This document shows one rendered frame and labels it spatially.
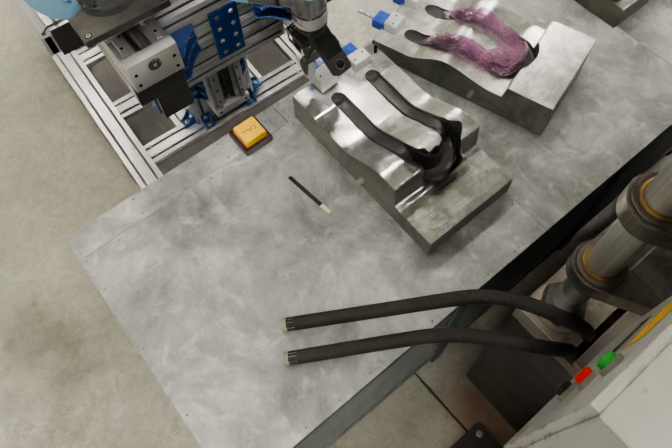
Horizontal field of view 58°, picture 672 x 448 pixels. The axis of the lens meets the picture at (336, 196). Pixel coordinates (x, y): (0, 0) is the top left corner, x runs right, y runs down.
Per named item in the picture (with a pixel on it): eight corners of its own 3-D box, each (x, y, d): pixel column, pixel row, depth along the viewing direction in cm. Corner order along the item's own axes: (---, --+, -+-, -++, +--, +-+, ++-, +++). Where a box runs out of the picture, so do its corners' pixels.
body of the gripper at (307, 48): (313, 23, 141) (309, -9, 129) (337, 48, 139) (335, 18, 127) (287, 42, 140) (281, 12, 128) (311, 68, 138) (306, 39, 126)
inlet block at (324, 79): (289, 57, 153) (287, 45, 148) (305, 45, 154) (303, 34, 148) (322, 93, 149) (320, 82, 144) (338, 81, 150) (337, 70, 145)
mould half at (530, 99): (371, 53, 167) (372, 24, 157) (419, -6, 177) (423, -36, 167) (540, 136, 153) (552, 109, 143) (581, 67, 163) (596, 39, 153)
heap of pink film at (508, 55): (416, 48, 160) (419, 26, 153) (449, 6, 167) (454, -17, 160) (506, 90, 153) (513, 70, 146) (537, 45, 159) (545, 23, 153)
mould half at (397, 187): (295, 116, 158) (290, 83, 146) (371, 66, 165) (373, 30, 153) (427, 255, 139) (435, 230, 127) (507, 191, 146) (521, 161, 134)
